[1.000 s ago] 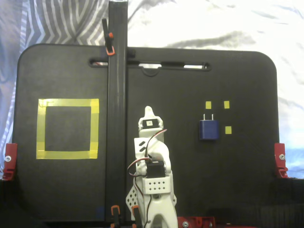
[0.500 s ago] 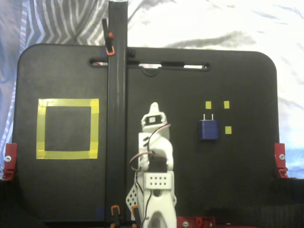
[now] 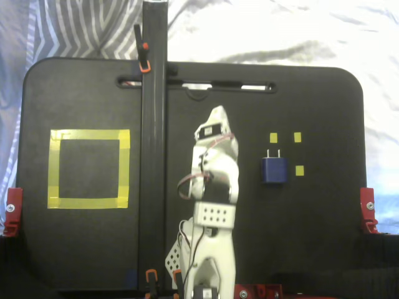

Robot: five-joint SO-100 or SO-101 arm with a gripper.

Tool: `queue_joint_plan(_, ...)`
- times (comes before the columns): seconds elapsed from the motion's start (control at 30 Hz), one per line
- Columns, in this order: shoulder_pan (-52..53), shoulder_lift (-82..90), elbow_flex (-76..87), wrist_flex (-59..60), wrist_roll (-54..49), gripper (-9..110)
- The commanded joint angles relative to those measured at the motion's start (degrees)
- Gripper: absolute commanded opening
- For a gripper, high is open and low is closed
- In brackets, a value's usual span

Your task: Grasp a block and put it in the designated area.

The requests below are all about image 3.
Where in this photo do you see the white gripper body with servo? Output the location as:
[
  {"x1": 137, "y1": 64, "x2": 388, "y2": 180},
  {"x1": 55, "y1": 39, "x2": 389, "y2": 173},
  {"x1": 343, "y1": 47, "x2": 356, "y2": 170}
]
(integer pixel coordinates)
[{"x1": 193, "y1": 123, "x2": 239, "y2": 159}]

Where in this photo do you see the white fixed gripper finger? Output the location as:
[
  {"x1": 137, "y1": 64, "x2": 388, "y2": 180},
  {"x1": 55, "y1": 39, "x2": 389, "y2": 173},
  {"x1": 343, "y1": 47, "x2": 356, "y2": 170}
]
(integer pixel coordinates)
[{"x1": 219, "y1": 106, "x2": 232, "y2": 131}]

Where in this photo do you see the white moving gripper finger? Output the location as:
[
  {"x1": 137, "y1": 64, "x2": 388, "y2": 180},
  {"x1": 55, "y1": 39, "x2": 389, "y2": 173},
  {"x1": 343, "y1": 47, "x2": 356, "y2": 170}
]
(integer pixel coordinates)
[{"x1": 207, "y1": 107, "x2": 223, "y2": 126}]

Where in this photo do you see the blue and white charger block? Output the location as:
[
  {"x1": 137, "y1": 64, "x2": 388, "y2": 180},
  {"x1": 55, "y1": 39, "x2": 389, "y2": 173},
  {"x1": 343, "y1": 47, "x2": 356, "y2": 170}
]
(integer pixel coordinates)
[{"x1": 261, "y1": 149, "x2": 289, "y2": 184}]

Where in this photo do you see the orange and black spring clamp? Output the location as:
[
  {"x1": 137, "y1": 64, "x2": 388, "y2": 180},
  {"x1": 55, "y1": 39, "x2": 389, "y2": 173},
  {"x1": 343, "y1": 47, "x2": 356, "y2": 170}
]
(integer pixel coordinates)
[{"x1": 133, "y1": 24, "x2": 152, "y2": 74}]

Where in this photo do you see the white crumpled sheet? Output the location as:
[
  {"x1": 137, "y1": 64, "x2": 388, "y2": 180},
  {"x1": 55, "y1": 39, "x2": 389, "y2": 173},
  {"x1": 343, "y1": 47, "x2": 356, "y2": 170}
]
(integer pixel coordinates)
[{"x1": 168, "y1": 0, "x2": 399, "y2": 234}]

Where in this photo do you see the yellow tape square outline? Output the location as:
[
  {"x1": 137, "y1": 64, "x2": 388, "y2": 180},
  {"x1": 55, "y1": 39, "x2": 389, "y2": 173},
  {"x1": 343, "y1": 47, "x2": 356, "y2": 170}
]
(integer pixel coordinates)
[{"x1": 46, "y1": 129, "x2": 131, "y2": 210}]

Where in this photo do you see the small orange clamp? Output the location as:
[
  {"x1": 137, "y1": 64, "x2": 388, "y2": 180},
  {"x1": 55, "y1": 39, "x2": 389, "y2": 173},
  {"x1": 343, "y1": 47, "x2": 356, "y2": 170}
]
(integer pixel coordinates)
[
  {"x1": 145, "y1": 268, "x2": 159, "y2": 298},
  {"x1": 172, "y1": 269, "x2": 184, "y2": 297}
]

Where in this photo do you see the grey striped cloth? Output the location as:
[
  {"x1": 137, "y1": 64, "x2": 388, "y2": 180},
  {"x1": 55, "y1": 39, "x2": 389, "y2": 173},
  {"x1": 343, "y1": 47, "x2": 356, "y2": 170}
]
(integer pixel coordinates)
[{"x1": 0, "y1": 0, "x2": 188, "y2": 194}]

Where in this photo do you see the black backdrop sheet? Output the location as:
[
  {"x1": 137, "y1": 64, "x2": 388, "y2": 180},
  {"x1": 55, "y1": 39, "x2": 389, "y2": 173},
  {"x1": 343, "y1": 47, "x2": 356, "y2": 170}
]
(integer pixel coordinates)
[{"x1": 0, "y1": 232, "x2": 399, "y2": 299}]

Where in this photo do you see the black flat rail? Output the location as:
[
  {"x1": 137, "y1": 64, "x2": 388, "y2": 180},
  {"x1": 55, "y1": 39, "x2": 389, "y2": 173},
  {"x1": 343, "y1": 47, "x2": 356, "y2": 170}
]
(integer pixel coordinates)
[{"x1": 138, "y1": 0, "x2": 169, "y2": 292}]

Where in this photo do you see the red white servo cable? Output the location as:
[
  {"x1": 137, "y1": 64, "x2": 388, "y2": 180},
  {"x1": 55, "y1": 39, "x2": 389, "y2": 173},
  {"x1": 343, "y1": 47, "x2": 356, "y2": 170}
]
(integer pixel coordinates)
[{"x1": 176, "y1": 132, "x2": 238, "y2": 200}]

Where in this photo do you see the red pole foot bracket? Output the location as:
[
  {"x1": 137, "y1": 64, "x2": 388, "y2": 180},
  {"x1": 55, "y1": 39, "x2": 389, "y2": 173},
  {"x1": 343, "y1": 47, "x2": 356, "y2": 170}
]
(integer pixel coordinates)
[{"x1": 233, "y1": 283, "x2": 284, "y2": 299}]

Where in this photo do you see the red corner clamp bracket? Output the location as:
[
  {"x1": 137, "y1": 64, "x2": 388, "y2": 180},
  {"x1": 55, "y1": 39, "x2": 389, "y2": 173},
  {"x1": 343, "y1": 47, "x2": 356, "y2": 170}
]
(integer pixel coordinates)
[
  {"x1": 359, "y1": 187, "x2": 380, "y2": 234},
  {"x1": 2, "y1": 187, "x2": 24, "y2": 237}
]

